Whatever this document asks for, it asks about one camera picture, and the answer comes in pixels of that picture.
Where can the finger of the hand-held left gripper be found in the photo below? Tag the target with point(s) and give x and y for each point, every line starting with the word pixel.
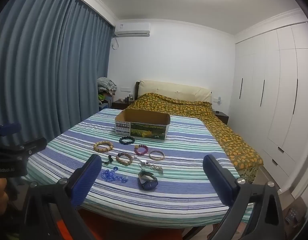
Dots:
pixel 8 128
pixel 28 146

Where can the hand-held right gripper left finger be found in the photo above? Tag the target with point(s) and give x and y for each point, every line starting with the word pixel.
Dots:
pixel 86 178

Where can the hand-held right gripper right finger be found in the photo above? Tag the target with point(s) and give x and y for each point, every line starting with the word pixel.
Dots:
pixel 216 180

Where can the dark blue wristwatch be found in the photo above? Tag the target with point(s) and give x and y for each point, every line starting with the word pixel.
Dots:
pixel 150 183

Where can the printed cardboard box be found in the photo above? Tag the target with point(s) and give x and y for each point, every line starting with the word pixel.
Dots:
pixel 144 128

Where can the blue green striped bedsheet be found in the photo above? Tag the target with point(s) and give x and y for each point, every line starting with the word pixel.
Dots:
pixel 194 155

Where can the yellow patterned blanket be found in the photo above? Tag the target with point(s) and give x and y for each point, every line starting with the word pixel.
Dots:
pixel 224 140

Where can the dark wooden nightstand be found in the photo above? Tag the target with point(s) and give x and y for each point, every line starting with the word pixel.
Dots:
pixel 222 118
pixel 119 104

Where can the woven straw bangle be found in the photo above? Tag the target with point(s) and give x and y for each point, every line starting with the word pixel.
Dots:
pixel 150 155

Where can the blue curtain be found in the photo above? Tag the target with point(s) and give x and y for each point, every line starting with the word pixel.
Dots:
pixel 48 67

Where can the green cloth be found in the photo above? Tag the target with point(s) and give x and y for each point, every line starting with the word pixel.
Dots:
pixel 101 98

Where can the dark remote control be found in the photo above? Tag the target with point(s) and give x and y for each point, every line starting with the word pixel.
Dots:
pixel 291 216

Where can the pile of folded clothes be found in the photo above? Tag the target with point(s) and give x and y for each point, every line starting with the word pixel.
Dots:
pixel 107 85

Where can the cream padded headboard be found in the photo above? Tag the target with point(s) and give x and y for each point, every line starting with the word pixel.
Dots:
pixel 169 87

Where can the white wardrobe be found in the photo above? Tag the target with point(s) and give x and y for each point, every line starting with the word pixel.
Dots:
pixel 276 85

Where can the white air conditioner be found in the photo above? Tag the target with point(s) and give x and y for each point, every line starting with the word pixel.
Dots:
pixel 132 28

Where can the white wall socket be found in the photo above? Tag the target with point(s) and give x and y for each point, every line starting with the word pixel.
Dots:
pixel 218 100

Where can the white wall switch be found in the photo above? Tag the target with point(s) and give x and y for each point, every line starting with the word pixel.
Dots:
pixel 125 89

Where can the dark wooden bed frame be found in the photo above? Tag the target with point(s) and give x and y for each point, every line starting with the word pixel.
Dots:
pixel 137 90

